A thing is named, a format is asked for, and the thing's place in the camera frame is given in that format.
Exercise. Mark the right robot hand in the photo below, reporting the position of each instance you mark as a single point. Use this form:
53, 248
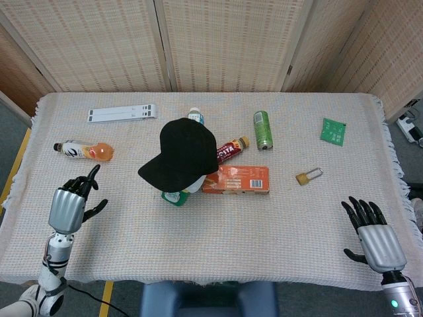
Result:
383, 247

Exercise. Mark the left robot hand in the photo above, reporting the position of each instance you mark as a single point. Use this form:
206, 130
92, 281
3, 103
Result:
66, 211

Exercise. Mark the black baseball cap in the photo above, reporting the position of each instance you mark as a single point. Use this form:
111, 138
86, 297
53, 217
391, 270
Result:
185, 155

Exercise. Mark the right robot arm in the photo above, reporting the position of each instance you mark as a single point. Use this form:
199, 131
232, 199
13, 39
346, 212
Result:
401, 294

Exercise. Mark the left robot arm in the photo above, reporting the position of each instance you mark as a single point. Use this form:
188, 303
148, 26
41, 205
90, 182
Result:
54, 264

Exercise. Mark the orange juice bottle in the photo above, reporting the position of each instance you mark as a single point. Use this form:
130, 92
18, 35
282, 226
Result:
89, 151

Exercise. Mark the brass padlock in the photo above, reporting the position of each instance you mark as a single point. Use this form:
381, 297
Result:
302, 178

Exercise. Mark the white folding stand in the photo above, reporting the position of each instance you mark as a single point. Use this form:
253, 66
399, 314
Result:
122, 113

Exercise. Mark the white power strip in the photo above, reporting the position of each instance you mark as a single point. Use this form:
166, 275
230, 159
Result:
409, 127

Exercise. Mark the green foil packet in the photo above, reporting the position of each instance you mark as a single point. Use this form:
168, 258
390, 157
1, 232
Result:
333, 131

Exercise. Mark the beige woven tablecloth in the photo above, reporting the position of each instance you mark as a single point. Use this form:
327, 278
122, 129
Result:
211, 237

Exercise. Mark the orange biscuit box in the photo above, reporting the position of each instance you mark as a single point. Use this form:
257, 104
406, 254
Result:
244, 180

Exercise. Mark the white bottle with blue label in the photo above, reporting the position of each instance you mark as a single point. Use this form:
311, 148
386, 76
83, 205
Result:
196, 116

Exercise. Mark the green drink can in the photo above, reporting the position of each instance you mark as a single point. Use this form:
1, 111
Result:
262, 130

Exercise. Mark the woven folding screen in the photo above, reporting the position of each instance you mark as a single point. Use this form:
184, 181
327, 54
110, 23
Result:
99, 43

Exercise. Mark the red Costa coffee bottle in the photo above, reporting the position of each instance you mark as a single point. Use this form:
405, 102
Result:
229, 150

